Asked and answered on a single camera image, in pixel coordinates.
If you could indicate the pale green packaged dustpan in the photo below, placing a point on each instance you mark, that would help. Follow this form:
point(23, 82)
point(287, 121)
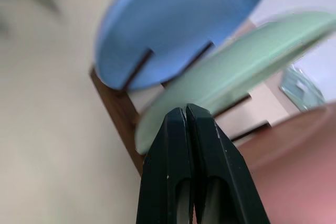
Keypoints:
point(302, 87)

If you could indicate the pink plate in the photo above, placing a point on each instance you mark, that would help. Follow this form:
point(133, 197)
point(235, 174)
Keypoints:
point(288, 169)

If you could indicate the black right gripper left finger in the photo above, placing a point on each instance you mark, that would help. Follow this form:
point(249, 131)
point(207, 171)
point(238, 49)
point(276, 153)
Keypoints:
point(168, 169)

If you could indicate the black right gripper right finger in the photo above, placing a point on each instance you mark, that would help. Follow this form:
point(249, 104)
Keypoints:
point(223, 176)

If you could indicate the brown wooden dish rack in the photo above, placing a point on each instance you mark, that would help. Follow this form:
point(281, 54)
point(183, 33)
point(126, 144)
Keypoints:
point(115, 111)

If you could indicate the green plate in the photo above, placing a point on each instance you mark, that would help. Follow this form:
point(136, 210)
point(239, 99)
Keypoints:
point(210, 77)

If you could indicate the blue plate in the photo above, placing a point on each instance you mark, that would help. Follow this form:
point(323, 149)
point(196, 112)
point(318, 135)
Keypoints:
point(170, 24)

